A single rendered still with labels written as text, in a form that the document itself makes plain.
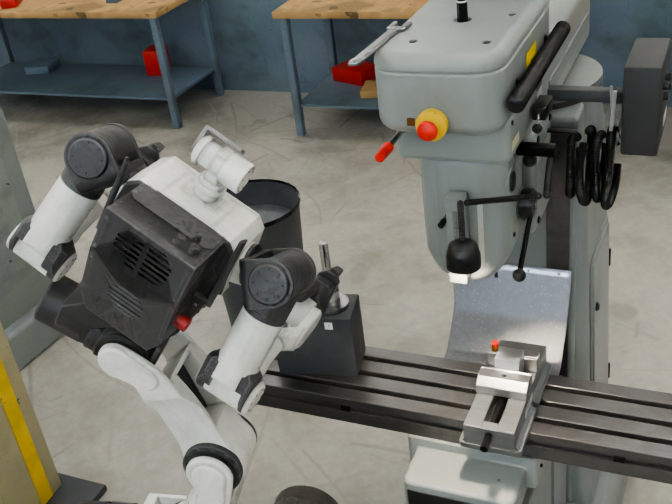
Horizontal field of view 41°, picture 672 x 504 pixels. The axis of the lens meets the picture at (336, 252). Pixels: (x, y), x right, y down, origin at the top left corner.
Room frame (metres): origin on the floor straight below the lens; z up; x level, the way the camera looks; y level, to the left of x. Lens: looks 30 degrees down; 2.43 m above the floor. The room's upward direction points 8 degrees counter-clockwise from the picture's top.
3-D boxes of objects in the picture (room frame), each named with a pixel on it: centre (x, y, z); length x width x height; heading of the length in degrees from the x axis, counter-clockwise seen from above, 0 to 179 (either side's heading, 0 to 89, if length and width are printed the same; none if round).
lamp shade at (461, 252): (1.59, -0.26, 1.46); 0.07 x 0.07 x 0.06
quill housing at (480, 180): (1.78, -0.32, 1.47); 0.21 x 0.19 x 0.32; 63
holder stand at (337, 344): (2.00, 0.08, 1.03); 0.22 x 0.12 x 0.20; 74
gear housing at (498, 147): (1.82, -0.34, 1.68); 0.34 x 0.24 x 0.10; 153
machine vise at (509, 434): (1.72, -0.37, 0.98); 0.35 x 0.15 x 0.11; 153
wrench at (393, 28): (1.69, -0.14, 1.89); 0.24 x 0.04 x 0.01; 150
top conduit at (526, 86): (1.74, -0.46, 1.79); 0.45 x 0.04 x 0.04; 153
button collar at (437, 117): (1.57, -0.21, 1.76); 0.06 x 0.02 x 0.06; 63
